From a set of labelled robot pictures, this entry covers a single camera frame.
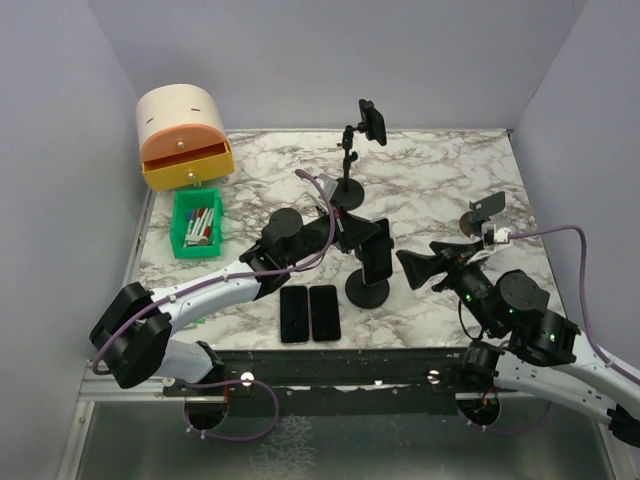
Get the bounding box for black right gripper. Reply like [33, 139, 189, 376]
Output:
[396, 238, 501, 336]

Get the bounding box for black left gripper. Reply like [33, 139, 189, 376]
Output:
[283, 197, 380, 267]

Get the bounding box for brown round base phone stand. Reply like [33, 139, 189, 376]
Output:
[459, 191, 506, 237]

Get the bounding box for short black phone stand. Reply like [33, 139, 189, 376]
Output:
[345, 246, 392, 309]

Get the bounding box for black phone with pink edge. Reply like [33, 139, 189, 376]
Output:
[309, 285, 341, 342]

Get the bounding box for black phone with white edge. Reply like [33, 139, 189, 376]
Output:
[280, 286, 310, 344]

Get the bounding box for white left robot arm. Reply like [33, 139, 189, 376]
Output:
[89, 169, 381, 395]

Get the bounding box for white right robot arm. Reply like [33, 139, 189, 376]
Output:
[396, 241, 639, 447]

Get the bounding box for tall black phone stand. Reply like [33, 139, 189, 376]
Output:
[332, 99, 375, 211]

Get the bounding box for markers in green bin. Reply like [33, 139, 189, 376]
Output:
[183, 207, 214, 247]

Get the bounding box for green plastic bin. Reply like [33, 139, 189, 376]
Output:
[169, 188, 225, 260]

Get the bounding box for beige and orange drawer box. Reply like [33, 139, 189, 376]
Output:
[135, 84, 235, 192]

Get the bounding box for green capped marker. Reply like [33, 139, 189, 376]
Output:
[186, 318, 206, 329]

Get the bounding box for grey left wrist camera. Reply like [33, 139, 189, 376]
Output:
[316, 174, 339, 199]

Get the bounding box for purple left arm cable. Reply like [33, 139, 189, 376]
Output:
[91, 168, 335, 442]

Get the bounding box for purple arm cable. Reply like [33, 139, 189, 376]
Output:
[464, 225, 640, 436]
[91, 168, 335, 442]

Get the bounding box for black mounting rail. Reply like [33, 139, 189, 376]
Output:
[149, 344, 526, 416]

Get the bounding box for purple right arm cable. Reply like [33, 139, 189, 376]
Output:
[464, 225, 640, 436]

